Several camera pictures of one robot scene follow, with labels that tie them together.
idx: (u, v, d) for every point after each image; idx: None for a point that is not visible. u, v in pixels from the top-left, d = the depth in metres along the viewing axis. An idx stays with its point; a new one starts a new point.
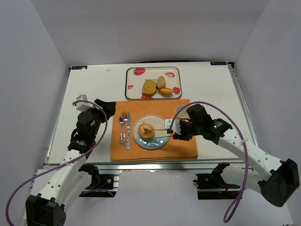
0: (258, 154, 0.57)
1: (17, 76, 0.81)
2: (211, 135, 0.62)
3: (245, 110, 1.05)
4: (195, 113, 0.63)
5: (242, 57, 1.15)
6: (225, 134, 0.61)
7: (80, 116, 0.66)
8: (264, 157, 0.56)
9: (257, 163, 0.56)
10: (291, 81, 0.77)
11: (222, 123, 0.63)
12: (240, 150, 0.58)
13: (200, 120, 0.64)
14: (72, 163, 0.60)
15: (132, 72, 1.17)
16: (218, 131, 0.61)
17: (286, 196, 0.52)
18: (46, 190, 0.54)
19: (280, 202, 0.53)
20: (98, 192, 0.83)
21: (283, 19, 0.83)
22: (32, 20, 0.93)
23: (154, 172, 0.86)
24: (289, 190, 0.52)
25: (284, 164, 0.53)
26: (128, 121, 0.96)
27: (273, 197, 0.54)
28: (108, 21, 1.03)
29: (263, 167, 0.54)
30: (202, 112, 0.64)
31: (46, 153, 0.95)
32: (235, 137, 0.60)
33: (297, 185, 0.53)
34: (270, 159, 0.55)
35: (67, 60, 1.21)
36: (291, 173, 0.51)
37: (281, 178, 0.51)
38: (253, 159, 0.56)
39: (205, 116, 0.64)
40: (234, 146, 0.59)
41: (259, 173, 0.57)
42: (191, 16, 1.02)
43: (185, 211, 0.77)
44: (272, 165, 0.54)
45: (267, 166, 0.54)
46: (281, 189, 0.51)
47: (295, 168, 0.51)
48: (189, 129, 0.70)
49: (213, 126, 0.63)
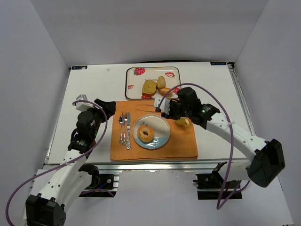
0: (244, 134, 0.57)
1: (17, 76, 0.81)
2: (200, 120, 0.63)
3: (245, 110, 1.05)
4: (186, 97, 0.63)
5: (242, 57, 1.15)
6: (213, 117, 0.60)
7: (80, 116, 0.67)
8: (249, 138, 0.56)
9: (242, 143, 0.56)
10: (291, 81, 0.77)
11: (210, 108, 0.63)
12: (226, 133, 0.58)
13: (190, 104, 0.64)
14: (72, 163, 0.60)
15: (132, 72, 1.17)
16: (207, 115, 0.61)
17: (271, 175, 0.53)
18: (46, 190, 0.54)
19: (265, 182, 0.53)
20: (98, 192, 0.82)
21: (283, 19, 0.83)
22: (33, 20, 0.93)
23: (154, 172, 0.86)
24: (274, 170, 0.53)
25: (268, 144, 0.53)
26: (128, 121, 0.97)
27: (258, 177, 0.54)
28: (108, 21, 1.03)
29: (248, 147, 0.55)
30: (193, 95, 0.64)
31: (46, 153, 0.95)
32: (222, 120, 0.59)
33: (283, 166, 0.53)
34: (255, 140, 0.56)
35: (67, 61, 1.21)
36: (275, 152, 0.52)
37: (265, 158, 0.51)
38: (239, 140, 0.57)
39: (195, 100, 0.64)
40: (222, 129, 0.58)
41: (246, 154, 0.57)
42: (191, 17, 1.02)
43: (185, 212, 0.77)
44: (257, 145, 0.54)
45: (252, 146, 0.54)
46: (265, 168, 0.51)
47: (279, 147, 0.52)
48: (177, 110, 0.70)
49: (201, 111, 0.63)
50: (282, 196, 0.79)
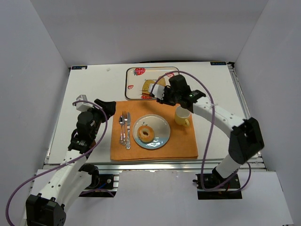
0: (225, 114, 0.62)
1: (17, 76, 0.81)
2: (187, 104, 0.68)
3: (245, 110, 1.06)
4: (176, 83, 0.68)
5: (242, 57, 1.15)
6: (199, 100, 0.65)
7: (80, 117, 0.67)
8: (229, 117, 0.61)
9: (223, 121, 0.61)
10: (291, 81, 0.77)
11: (197, 93, 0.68)
12: (209, 113, 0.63)
13: (179, 90, 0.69)
14: (72, 163, 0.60)
15: (132, 72, 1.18)
16: (194, 99, 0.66)
17: (249, 151, 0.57)
18: (46, 190, 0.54)
19: (242, 158, 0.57)
20: (98, 192, 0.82)
21: (283, 20, 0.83)
22: (33, 20, 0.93)
23: (154, 172, 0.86)
24: (252, 147, 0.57)
25: (246, 122, 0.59)
26: (128, 121, 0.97)
27: (237, 154, 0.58)
28: (108, 22, 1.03)
29: (226, 125, 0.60)
30: (183, 82, 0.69)
31: (46, 153, 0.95)
32: (206, 103, 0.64)
33: (261, 145, 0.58)
34: (234, 118, 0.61)
35: (67, 61, 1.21)
36: (252, 128, 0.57)
37: (240, 132, 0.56)
38: (219, 118, 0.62)
39: (184, 86, 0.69)
40: (205, 110, 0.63)
41: (226, 132, 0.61)
42: (190, 17, 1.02)
43: (185, 212, 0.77)
44: (235, 122, 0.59)
45: (230, 123, 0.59)
46: (241, 141, 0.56)
47: (255, 124, 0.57)
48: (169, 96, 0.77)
49: (189, 95, 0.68)
50: (282, 195, 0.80)
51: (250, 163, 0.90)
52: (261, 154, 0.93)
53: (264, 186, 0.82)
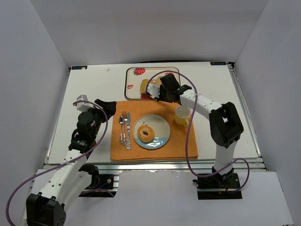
0: (205, 100, 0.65)
1: (17, 76, 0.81)
2: (176, 97, 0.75)
3: (245, 110, 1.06)
4: (165, 79, 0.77)
5: (242, 57, 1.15)
6: (185, 93, 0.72)
7: (80, 117, 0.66)
8: (209, 102, 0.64)
9: (204, 107, 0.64)
10: (292, 81, 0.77)
11: (184, 86, 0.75)
12: (192, 102, 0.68)
13: (169, 85, 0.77)
14: (72, 162, 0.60)
15: (132, 72, 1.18)
16: (180, 92, 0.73)
17: (228, 133, 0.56)
18: (47, 189, 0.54)
19: (223, 140, 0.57)
20: (98, 192, 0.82)
21: (283, 20, 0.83)
22: (33, 21, 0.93)
23: (154, 172, 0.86)
24: (232, 130, 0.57)
25: (224, 106, 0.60)
26: (128, 121, 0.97)
27: (218, 137, 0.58)
28: (108, 22, 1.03)
29: (207, 109, 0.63)
30: (171, 79, 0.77)
31: (46, 153, 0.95)
32: (191, 93, 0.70)
33: (240, 128, 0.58)
34: (214, 103, 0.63)
35: (67, 61, 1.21)
36: (230, 111, 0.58)
37: (217, 114, 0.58)
38: (201, 105, 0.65)
39: (173, 82, 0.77)
40: (190, 100, 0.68)
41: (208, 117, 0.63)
42: (190, 17, 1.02)
43: (185, 211, 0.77)
44: (214, 107, 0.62)
45: (210, 108, 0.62)
46: (218, 123, 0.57)
47: (232, 108, 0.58)
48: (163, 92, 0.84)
49: (177, 89, 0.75)
50: (282, 195, 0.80)
51: (250, 163, 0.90)
52: (261, 154, 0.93)
53: (264, 187, 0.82)
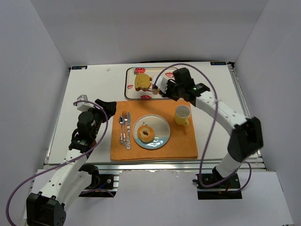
0: (227, 111, 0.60)
1: (17, 76, 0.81)
2: (190, 97, 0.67)
3: (245, 110, 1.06)
4: (179, 74, 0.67)
5: (242, 57, 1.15)
6: (202, 95, 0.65)
7: (80, 117, 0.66)
8: (232, 114, 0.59)
9: (225, 118, 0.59)
10: (292, 81, 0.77)
11: (201, 87, 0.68)
12: (211, 108, 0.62)
13: (183, 82, 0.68)
14: (72, 162, 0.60)
15: (132, 72, 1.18)
16: (197, 93, 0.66)
17: (247, 149, 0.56)
18: (47, 189, 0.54)
19: (240, 154, 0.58)
20: (98, 192, 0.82)
21: (282, 20, 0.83)
22: (33, 21, 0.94)
23: (154, 172, 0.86)
24: (251, 146, 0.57)
25: (248, 120, 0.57)
26: (128, 121, 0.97)
27: (235, 151, 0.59)
28: (108, 22, 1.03)
29: (228, 122, 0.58)
30: (186, 75, 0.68)
31: (46, 153, 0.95)
32: (210, 98, 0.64)
33: (261, 144, 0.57)
34: (236, 116, 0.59)
35: (67, 61, 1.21)
36: (254, 128, 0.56)
37: (241, 130, 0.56)
38: (222, 115, 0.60)
39: (188, 79, 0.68)
40: (208, 105, 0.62)
41: (226, 129, 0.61)
42: (190, 17, 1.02)
43: (185, 211, 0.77)
44: (237, 120, 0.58)
45: (233, 121, 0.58)
46: (241, 141, 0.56)
47: (257, 123, 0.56)
48: (173, 90, 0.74)
49: (193, 89, 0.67)
50: (282, 195, 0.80)
51: (250, 163, 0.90)
52: (261, 154, 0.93)
53: (264, 186, 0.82)
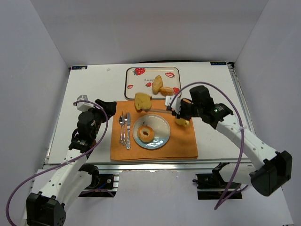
0: (255, 141, 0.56)
1: (17, 76, 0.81)
2: (210, 118, 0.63)
3: (245, 109, 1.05)
4: (198, 94, 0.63)
5: (242, 57, 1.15)
6: (225, 119, 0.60)
7: (80, 117, 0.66)
8: (259, 146, 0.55)
9: (252, 150, 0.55)
10: (292, 80, 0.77)
11: (223, 108, 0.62)
12: (237, 136, 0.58)
13: (201, 101, 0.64)
14: (73, 162, 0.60)
15: (132, 71, 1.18)
16: (218, 116, 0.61)
17: (276, 187, 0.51)
18: (47, 188, 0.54)
19: (267, 191, 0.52)
20: (98, 192, 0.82)
21: (283, 19, 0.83)
22: (33, 21, 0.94)
23: (154, 172, 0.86)
24: (279, 181, 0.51)
25: (278, 155, 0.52)
26: (128, 121, 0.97)
27: (261, 186, 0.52)
28: (108, 21, 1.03)
29: (257, 155, 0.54)
30: (206, 94, 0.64)
31: (46, 153, 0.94)
32: (234, 123, 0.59)
33: (289, 179, 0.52)
34: (265, 149, 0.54)
35: (67, 60, 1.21)
36: (285, 165, 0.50)
37: (273, 168, 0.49)
38: (249, 146, 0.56)
39: (208, 99, 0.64)
40: (233, 132, 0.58)
41: (252, 161, 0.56)
42: (190, 17, 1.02)
43: (185, 211, 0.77)
44: (266, 155, 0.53)
45: (262, 155, 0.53)
46: (271, 178, 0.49)
47: (288, 158, 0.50)
48: (188, 110, 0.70)
49: (214, 109, 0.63)
50: (281, 195, 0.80)
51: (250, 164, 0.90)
52: None
53: None
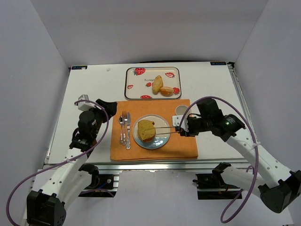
0: (269, 160, 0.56)
1: (16, 76, 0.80)
2: (221, 131, 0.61)
3: (245, 110, 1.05)
4: (205, 107, 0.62)
5: (242, 57, 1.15)
6: (238, 134, 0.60)
7: (82, 116, 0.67)
8: (273, 165, 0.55)
9: (266, 169, 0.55)
10: (292, 80, 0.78)
11: (233, 120, 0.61)
12: (250, 153, 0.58)
13: (210, 114, 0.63)
14: (73, 160, 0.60)
15: (132, 71, 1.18)
16: (230, 128, 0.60)
17: (287, 205, 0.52)
18: (48, 186, 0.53)
19: (278, 209, 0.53)
20: (98, 192, 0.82)
21: (283, 19, 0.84)
22: (33, 20, 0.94)
23: (154, 172, 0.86)
24: (290, 199, 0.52)
25: (293, 175, 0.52)
26: (128, 121, 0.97)
27: (273, 204, 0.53)
28: (108, 21, 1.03)
29: (271, 175, 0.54)
30: (214, 106, 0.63)
31: (46, 153, 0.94)
32: (247, 139, 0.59)
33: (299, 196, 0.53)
34: (279, 168, 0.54)
35: (67, 60, 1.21)
36: (298, 184, 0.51)
37: (287, 189, 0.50)
38: (263, 165, 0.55)
39: (216, 110, 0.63)
40: (246, 148, 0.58)
41: (265, 179, 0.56)
42: (191, 17, 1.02)
43: (185, 211, 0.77)
44: (281, 175, 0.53)
45: (276, 175, 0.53)
46: (285, 199, 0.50)
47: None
48: (198, 125, 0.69)
49: (225, 122, 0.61)
50: None
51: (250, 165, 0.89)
52: None
53: None
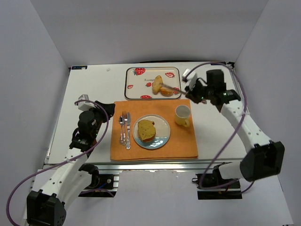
0: (252, 127, 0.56)
1: (16, 76, 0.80)
2: (217, 100, 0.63)
3: None
4: (212, 75, 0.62)
5: (242, 57, 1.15)
6: (231, 103, 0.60)
7: (82, 116, 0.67)
8: (255, 132, 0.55)
9: (247, 134, 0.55)
10: (291, 80, 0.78)
11: (232, 93, 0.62)
12: (236, 120, 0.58)
13: (214, 84, 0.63)
14: (73, 160, 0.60)
15: (132, 71, 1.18)
16: (225, 99, 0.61)
17: (262, 174, 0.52)
18: (48, 186, 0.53)
19: (251, 176, 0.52)
20: (98, 192, 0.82)
21: (283, 19, 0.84)
22: (33, 20, 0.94)
23: (154, 172, 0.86)
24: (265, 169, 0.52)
25: (272, 144, 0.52)
26: (128, 121, 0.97)
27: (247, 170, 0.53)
28: (108, 21, 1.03)
29: (249, 139, 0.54)
30: (220, 77, 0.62)
31: (46, 153, 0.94)
32: (238, 108, 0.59)
33: (278, 170, 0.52)
34: (260, 135, 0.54)
35: (67, 60, 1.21)
36: (275, 154, 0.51)
37: (261, 153, 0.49)
38: (244, 130, 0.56)
39: (221, 82, 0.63)
40: (233, 115, 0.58)
41: (245, 145, 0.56)
42: (191, 17, 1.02)
43: (185, 211, 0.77)
44: (258, 140, 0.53)
45: (254, 139, 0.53)
46: (258, 162, 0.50)
47: (279, 149, 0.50)
48: (200, 89, 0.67)
49: (223, 93, 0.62)
50: (282, 196, 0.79)
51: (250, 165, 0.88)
52: None
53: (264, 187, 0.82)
